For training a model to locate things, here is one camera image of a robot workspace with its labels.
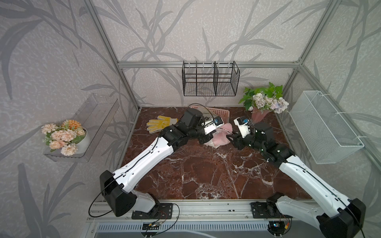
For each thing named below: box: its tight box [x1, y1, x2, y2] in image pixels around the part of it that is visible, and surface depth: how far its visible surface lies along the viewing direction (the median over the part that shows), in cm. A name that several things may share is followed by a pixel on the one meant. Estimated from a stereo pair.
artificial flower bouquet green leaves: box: [238, 81, 290, 115], surface depth 88 cm
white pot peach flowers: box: [41, 119, 91, 157], surface depth 52 cm
